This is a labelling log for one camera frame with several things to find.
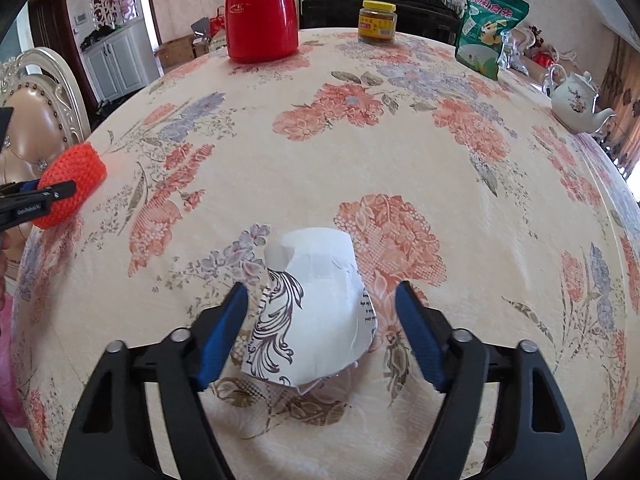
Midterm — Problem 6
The green snack bag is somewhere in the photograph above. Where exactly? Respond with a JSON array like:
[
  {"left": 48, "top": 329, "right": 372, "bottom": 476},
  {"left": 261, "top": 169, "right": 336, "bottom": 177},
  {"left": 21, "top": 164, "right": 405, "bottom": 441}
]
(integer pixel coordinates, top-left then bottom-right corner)
[{"left": 454, "top": 0, "right": 529, "bottom": 80}]

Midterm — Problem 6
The brown curtain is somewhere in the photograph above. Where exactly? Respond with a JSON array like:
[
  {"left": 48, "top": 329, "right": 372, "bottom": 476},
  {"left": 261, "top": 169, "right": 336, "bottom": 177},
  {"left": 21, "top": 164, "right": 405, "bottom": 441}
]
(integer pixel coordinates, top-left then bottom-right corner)
[{"left": 598, "top": 37, "right": 640, "bottom": 180}]

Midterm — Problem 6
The left hand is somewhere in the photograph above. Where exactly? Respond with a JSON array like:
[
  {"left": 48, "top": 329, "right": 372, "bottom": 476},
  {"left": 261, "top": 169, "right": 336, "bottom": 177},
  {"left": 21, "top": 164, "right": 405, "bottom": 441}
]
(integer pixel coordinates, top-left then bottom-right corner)
[{"left": 0, "top": 231, "right": 11, "bottom": 310}]

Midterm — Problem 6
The floral tablecloth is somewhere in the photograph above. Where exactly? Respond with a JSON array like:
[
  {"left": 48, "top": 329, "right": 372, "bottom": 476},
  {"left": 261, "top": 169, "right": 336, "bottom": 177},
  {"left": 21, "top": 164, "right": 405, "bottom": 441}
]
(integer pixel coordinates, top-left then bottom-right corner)
[{"left": 12, "top": 29, "right": 639, "bottom": 479}]

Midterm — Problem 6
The yellow-lid jar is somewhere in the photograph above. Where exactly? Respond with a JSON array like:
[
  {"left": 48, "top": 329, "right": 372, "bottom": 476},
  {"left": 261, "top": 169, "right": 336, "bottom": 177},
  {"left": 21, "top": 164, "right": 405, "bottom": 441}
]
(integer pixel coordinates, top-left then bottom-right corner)
[{"left": 358, "top": 0, "right": 397, "bottom": 44}]

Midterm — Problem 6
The white porcelain teapot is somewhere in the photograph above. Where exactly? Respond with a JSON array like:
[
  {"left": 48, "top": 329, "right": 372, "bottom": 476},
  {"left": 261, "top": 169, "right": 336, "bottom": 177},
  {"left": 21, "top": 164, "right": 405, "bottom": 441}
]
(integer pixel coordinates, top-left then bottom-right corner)
[{"left": 548, "top": 64, "right": 616, "bottom": 134}]

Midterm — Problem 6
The pink-lined trash bin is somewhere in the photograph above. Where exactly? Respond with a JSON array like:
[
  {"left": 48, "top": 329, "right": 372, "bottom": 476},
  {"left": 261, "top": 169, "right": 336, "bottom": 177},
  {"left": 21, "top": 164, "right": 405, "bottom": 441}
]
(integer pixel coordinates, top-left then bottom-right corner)
[{"left": 0, "top": 292, "right": 27, "bottom": 428}]

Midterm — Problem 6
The tufted beige ornate chair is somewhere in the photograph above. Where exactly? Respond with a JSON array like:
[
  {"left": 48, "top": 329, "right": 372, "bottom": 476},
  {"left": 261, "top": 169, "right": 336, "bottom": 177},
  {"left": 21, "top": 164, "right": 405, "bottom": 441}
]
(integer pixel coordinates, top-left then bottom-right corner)
[{"left": 0, "top": 46, "right": 92, "bottom": 261}]

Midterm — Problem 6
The white cabinet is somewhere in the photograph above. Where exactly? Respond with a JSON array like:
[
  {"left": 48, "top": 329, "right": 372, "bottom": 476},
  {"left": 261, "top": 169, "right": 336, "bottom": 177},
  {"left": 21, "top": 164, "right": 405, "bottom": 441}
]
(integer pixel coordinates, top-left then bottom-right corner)
[{"left": 81, "top": 18, "right": 160, "bottom": 102}]

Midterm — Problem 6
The red thermos bottle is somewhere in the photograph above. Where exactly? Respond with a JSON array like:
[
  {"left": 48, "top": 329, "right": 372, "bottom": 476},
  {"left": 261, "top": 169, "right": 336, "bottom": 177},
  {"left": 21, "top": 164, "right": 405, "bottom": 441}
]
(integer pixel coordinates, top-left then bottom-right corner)
[{"left": 224, "top": 0, "right": 298, "bottom": 64}]

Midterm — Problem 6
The orange foam net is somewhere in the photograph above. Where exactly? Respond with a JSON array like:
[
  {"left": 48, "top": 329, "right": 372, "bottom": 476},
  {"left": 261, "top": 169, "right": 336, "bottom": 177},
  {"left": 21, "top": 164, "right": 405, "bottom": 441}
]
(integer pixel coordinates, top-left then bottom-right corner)
[{"left": 32, "top": 142, "right": 107, "bottom": 230}]

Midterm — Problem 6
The white black-pattern paper cup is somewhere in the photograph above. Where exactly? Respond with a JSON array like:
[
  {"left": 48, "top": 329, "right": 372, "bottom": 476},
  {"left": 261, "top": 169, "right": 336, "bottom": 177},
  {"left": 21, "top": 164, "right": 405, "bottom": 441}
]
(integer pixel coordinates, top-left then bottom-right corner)
[{"left": 242, "top": 228, "right": 378, "bottom": 392}]

